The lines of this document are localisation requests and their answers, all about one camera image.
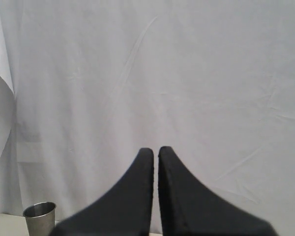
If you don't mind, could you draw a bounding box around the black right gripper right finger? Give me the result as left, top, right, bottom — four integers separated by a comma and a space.
158, 147, 277, 236

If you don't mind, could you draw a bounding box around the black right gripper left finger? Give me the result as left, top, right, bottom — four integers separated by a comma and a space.
50, 148, 154, 236

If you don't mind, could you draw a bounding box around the stainless steel cup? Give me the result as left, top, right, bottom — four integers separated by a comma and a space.
23, 202, 57, 236

